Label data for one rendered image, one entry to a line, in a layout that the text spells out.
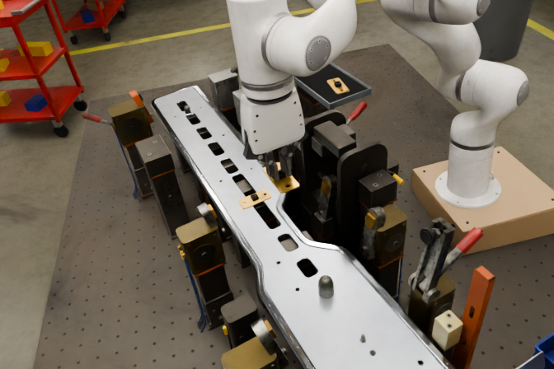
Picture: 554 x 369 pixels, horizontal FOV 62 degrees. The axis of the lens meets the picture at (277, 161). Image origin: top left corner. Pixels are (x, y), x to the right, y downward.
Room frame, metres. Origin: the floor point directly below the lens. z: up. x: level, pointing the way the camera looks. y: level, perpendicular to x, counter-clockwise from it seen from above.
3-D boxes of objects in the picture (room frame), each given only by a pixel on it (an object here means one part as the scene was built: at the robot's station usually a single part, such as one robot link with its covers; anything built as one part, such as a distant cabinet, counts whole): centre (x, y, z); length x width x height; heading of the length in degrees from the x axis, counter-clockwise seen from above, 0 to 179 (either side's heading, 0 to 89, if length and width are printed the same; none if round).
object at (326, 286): (0.59, -0.07, 1.02); 0.03 x 0.03 x 0.07
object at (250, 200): (0.90, 0.07, 1.01); 0.08 x 0.04 x 0.01; 114
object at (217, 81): (1.51, 0.14, 0.88); 0.12 x 0.07 x 0.36; 114
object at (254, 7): (0.65, 0.00, 1.55); 0.09 x 0.08 x 0.13; 39
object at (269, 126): (0.65, 0.00, 1.40); 0.10 x 0.07 x 0.11; 112
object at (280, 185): (0.65, 0.00, 1.27); 0.08 x 0.04 x 0.01; 22
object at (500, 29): (3.44, -1.87, 0.36); 0.50 x 0.50 x 0.73
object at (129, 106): (1.36, 0.49, 0.88); 0.14 x 0.09 x 0.36; 114
